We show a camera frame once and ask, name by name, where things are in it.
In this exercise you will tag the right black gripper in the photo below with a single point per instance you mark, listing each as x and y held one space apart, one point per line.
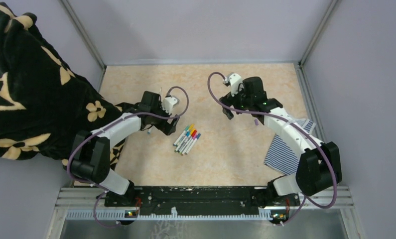
228 100

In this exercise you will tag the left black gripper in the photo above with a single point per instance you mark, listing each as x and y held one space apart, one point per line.
165 126

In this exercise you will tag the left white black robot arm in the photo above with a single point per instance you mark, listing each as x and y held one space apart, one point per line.
90 159

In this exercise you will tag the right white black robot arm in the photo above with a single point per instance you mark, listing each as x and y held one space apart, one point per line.
316 165

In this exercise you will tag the orange cap white marker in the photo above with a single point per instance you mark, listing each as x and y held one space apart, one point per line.
184 139

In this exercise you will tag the blue cap white marker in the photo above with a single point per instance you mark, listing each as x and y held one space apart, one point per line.
190 145

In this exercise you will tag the blue striped cloth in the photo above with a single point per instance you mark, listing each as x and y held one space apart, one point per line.
280 157

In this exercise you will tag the black floral blanket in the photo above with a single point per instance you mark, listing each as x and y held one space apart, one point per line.
43 103

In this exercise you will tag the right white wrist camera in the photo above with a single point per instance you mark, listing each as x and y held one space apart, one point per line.
235 82

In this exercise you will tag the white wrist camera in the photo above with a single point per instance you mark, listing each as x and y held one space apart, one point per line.
168 104
235 82

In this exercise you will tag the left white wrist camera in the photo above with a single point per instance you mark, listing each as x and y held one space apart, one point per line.
168 104

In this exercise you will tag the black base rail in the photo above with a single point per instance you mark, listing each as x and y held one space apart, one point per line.
204 203

